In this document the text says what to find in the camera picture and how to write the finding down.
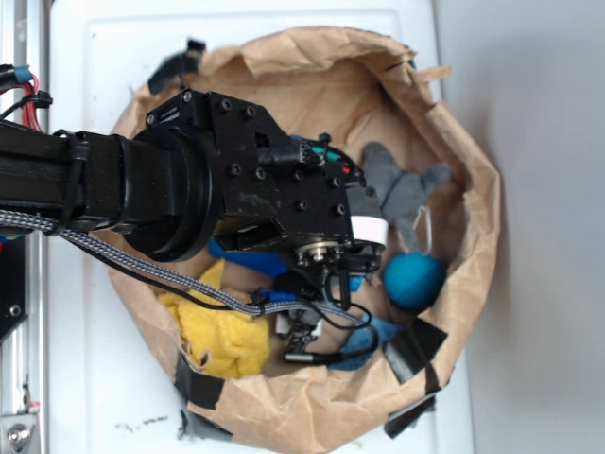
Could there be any brown paper bag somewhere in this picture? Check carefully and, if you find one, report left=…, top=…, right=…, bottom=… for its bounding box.
left=110, top=26, right=501, bottom=453

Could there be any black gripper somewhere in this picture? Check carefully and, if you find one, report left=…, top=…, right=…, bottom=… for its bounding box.
left=124, top=89, right=388, bottom=303

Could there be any white wire hook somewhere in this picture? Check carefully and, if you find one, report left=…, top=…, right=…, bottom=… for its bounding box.
left=410, top=205, right=433, bottom=255

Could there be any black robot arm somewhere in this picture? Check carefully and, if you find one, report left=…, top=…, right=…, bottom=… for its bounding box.
left=1, top=90, right=389, bottom=290

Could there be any teal textured ball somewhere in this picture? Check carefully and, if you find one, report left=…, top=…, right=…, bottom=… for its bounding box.
left=383, top=253, right=445, bottom=311

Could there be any grey plush toy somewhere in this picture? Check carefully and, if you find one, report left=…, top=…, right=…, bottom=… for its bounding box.
left=362, top=142, right=451, bottom=253

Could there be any aluminium frame rail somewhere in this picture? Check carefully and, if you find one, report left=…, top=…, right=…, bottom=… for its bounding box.
left=1, top=1, right=52, bottom=453

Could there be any yellow knit cloth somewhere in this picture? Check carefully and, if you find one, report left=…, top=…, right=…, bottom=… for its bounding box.
left=158, top=259, right=273, bottom=378

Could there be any braided grey cable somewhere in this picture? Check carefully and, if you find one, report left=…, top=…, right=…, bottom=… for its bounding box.
left=0, top=209, right=332, bottom=317

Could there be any blue plastic bottle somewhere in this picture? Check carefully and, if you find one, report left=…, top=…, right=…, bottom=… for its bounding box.
left=208, top=237, right=365, bottom=294

